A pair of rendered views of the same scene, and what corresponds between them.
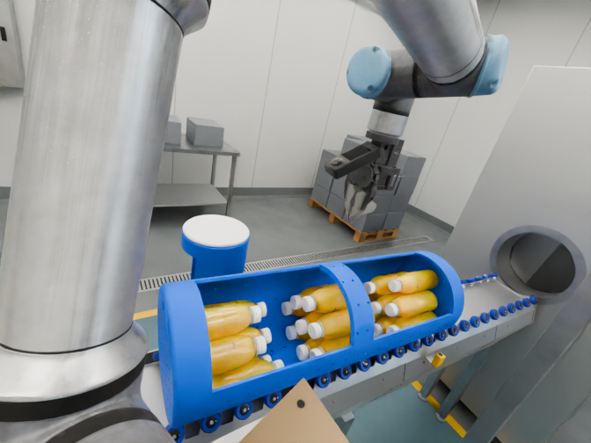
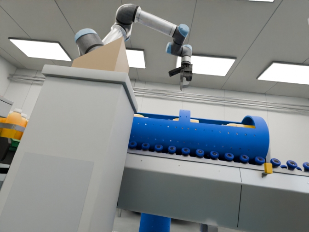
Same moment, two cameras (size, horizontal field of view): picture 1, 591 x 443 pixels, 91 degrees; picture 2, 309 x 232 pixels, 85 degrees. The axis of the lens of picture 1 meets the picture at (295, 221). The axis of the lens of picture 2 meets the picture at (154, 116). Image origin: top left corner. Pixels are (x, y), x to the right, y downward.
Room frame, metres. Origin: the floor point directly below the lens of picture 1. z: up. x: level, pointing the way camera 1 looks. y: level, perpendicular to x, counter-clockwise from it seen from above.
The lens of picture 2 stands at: (-0.23, -0.71, 0.82)
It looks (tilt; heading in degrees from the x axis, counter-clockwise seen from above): 19 degrees up; 42
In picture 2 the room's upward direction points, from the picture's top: 8 degrees clockwise
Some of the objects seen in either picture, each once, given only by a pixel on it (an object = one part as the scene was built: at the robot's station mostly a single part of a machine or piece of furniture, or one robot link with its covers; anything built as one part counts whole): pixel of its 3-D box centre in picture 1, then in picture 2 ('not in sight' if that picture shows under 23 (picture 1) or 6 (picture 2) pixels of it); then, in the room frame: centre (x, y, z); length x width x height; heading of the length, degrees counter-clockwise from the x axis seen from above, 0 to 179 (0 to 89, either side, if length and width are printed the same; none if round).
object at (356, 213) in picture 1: (365, 207); (184, 83); (0.64, -0.15, 1.43); 0.06 x 0.03 x 0.09; 124
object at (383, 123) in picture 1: (385, 124); (185, 62); (0.66, -0.14, 1.62); 0.08 x 0.08 x 0.05
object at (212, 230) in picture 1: (216, 229); not in sight; (1.10, 0.32, 1.03); 0.28 x 0.28 x 0.01
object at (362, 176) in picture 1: (376, 162); (185, 71); (0.66, -0.15, 1.54); 0.09 x 0.08 x 0.12; 124
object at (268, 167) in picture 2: (431, 353); (265, 168); (0.78, -0.57, 0.92); 0.08 x 0.03 x 0.05; 34
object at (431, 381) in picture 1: (441, 365); not in sight; (1.36, -1.08, 0.31); 0.06 x 0.06 x 0.63; 34
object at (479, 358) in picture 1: (462, 384); not in sight; (1.25, -1.16, 0.31); 0.06 x 0.06 x 0.63; 34
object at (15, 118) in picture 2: not in sight; (12, 124); (-0.03, 0.65, 0.99); 0.07 x 0.07 x 0.19
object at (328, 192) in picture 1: (361, 184); not in sight; (4.19, -0.82, 0.59); 1.20 x 0.80 x 1.19; 38
